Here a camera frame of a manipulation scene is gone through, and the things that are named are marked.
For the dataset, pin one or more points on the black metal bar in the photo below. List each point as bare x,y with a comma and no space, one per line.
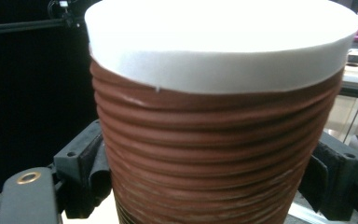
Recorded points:
21,26

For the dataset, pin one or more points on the brown ribbed paper cup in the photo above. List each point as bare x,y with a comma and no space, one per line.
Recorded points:
217,149

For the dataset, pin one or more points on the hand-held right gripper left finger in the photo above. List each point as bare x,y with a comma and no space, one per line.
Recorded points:
74,165

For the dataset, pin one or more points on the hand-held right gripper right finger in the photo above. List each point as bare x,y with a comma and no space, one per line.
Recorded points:
338,177

